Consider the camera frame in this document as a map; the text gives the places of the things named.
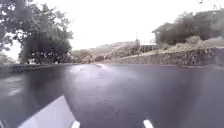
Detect hillside with bushes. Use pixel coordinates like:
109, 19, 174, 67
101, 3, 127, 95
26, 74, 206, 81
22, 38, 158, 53
71, 39, 158, 64

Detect dark wet asphalt road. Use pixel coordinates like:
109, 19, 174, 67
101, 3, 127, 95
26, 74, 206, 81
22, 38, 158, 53
0, 63, 224, 128

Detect large dark green tree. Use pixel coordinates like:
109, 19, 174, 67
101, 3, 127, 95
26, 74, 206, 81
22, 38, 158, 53
0, 0, 75, 65

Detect trees by building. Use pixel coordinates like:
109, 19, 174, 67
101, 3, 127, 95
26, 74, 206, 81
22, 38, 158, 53
159, 11, 224, 46

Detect building behind trees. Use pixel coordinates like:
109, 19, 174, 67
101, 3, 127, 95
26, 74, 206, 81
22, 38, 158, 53
151, 9, 224, 46

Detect stone retaining wall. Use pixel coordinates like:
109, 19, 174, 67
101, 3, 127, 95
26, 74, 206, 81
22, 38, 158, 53
105, 47, 224, 67

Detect low stone wall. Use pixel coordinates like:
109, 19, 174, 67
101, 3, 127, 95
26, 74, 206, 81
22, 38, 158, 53
0, 62, 81, 75

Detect grassy bank above wall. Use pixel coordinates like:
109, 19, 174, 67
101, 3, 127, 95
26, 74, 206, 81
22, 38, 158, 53
146, 35, 224, 56

